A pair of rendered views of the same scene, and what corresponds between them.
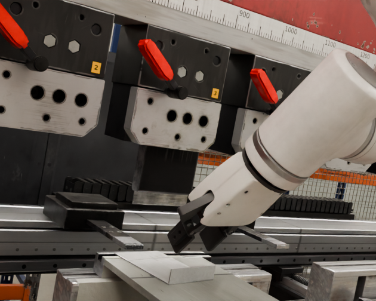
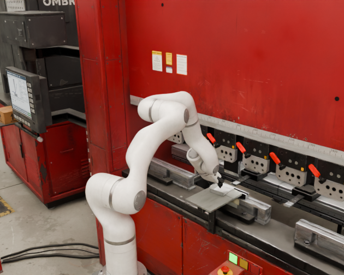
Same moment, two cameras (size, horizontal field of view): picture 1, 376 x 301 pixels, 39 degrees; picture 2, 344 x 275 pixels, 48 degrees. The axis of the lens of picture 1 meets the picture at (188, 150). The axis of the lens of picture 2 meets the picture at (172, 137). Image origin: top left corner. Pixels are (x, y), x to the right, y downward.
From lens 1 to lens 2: 206 cm
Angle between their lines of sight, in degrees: 82
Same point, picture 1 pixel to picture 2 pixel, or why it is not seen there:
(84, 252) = (255, 185)
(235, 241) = (314, 204)
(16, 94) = not seen: hidden behind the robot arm
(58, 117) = not seen: hidden behind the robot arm
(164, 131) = (220, 155)
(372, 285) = (322, 241)
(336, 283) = (298, 228)
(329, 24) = (271, 127)
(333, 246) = not seen: outside the picture
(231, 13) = (235, 125)
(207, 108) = (231, 150)
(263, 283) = (262, 211)
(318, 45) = (267, 135)
